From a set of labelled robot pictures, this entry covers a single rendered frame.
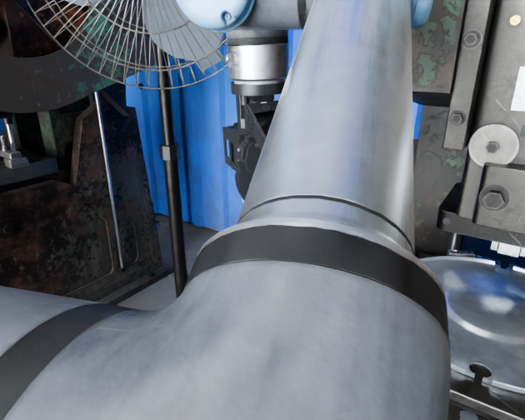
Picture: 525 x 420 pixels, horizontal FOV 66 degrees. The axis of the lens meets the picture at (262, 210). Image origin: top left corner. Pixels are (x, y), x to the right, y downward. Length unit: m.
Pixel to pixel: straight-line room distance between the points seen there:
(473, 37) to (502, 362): 0.37
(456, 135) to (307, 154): 0.42
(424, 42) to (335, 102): 0.38
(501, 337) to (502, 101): 0.29
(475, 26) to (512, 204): 0.22
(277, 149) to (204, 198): 2.42
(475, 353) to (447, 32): 0.37
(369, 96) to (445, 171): 0.70
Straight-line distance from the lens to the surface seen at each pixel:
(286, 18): 0.40
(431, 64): 0.56
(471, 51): 0.56
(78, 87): 1.55
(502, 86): 0.59
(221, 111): 2.32
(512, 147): 0.59
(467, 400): 0.51
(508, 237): 0.65
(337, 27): 0.25
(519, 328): 0.61
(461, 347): 0.56
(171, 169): 1.21
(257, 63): 0.50
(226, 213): 2.49
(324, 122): 0.18
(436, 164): 0.89
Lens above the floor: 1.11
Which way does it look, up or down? 22 degrees down
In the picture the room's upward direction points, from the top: straight up
